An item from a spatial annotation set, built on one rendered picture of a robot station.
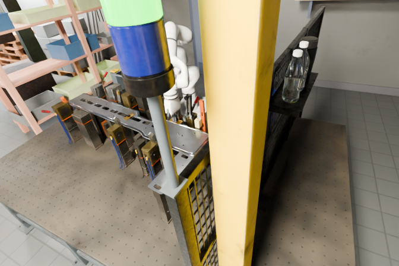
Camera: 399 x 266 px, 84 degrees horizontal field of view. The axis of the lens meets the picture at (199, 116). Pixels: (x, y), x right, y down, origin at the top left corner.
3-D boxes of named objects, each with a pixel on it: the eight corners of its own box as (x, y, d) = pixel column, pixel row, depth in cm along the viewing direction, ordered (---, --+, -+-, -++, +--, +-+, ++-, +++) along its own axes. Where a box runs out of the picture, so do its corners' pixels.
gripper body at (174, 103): (171, 89, 134) (174, 105, 141) (160, 97, 127) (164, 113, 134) (181, 92, 131) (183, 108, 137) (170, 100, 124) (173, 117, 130)
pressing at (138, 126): (63, 104, 195) (62, 103, 194) (85, 92, 210) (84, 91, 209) (194, 158, 129) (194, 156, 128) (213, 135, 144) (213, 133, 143)
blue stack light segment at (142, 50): (111, 72, 30) (95, 25, 27) (145, 55, 35) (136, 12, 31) (148, 81, 27) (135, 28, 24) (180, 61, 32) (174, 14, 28)
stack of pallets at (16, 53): (65, 60, 599) (48, 25, 546) (31, 75, 533) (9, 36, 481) (35, 57, 649) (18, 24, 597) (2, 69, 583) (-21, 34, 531)
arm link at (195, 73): (183, 88, 204) (178, 64, 189) (203, 86, 202) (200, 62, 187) (181, 95, 194) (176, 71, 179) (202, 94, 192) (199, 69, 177)
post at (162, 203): (161, 220, 131) (151, 189, 114) (167, 213, 134) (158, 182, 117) (168, 224, 128) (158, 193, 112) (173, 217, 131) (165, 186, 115)
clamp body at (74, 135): (66, 142, 198) (46, 108, 177) (80, 133, 208) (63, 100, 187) (72, 145, 194) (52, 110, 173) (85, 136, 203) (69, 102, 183)
